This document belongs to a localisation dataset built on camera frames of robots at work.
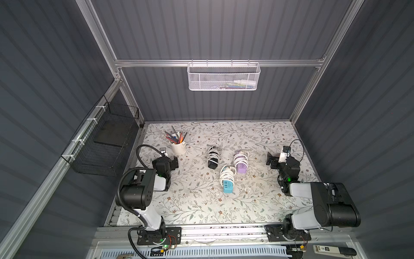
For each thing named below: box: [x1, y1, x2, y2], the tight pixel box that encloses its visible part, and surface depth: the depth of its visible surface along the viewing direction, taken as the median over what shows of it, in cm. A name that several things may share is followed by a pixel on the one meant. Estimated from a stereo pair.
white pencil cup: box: [169, 140, 187, 154], surface depth 101 cm
